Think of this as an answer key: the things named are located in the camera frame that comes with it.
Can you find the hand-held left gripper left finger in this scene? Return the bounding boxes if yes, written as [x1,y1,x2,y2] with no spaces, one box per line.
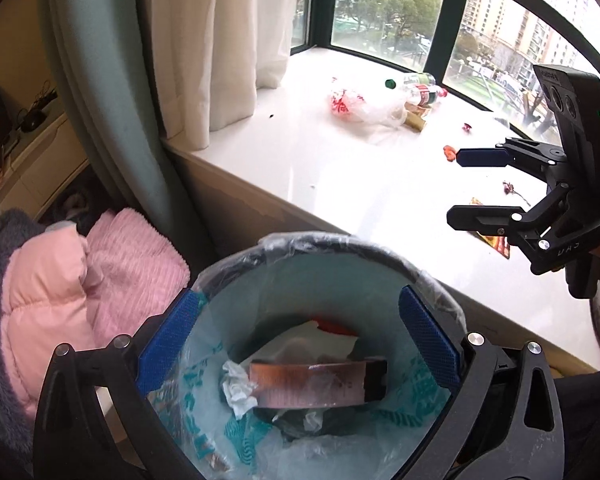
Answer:
[32,287,202,480]

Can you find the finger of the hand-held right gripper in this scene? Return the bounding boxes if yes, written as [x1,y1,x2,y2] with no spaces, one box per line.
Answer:
[456,137,567,170]
[446,182,575,276]

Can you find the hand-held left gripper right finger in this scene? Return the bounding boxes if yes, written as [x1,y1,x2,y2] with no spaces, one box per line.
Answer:
[397,285,566,480]

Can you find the white tissue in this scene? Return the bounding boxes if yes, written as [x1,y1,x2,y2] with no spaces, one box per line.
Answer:
[221,360,258,421]

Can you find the red packet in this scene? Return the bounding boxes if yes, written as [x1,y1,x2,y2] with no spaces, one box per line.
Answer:
[312,316,356,337]

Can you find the white bag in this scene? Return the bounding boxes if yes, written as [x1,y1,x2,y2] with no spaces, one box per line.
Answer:
[252,320,361,366]

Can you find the round trash bin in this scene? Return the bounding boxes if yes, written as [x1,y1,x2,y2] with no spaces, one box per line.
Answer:
[190,230,473,480]

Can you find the trash bin with plastic liner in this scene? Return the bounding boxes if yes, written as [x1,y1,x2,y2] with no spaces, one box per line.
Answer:
[150,230,476,480]

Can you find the orange snack wrapper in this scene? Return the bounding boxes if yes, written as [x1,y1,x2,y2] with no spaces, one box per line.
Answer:
[467,197,513,260]

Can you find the dried flower stem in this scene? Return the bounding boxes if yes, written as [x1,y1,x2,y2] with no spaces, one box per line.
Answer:
[502,180,531,206]

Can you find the red label plastic bottle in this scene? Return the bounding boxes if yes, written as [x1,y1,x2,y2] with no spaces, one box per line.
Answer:
[405,85,448,108]

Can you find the pink ribbed blanket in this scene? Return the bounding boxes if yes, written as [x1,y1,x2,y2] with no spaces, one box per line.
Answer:
[82,207,191,351]

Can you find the pink padded jacket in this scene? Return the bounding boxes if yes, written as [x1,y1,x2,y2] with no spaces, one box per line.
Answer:
[0,222,111,421]

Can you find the red printed plastic bag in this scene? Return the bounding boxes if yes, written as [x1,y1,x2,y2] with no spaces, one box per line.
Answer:
[329,77,408,128]

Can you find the person's dark trousers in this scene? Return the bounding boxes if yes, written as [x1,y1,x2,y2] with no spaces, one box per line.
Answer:
[550,365,600,480]

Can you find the white desk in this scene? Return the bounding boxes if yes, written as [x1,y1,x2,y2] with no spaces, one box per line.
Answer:
[0,100,88,231]

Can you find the teal curtain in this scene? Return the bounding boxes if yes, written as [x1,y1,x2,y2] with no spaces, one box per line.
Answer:
[40,0,191,281]

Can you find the white sheer curtain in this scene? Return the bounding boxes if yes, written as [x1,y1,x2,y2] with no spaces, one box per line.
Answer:
[150,0,311,151]

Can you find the dark window frame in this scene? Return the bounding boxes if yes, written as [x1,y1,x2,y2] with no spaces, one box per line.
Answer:
[290,0,600,141]

